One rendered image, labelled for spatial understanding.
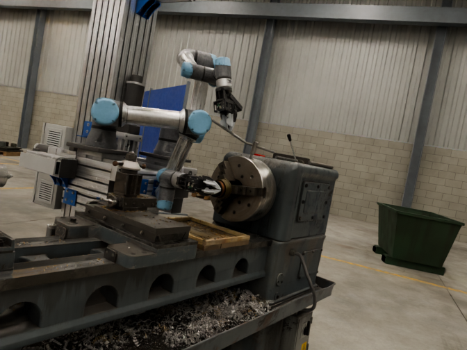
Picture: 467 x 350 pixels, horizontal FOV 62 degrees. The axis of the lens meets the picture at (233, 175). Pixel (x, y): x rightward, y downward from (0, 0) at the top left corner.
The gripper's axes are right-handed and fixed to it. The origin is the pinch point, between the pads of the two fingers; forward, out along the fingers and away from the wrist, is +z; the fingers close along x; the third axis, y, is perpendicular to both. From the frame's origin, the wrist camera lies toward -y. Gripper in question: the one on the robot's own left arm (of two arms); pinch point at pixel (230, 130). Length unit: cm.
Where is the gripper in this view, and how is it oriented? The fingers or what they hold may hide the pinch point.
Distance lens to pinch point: 186.3
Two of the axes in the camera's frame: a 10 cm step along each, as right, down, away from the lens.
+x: 8.2, -1.1, -5.7
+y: -5.7, -0.4, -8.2
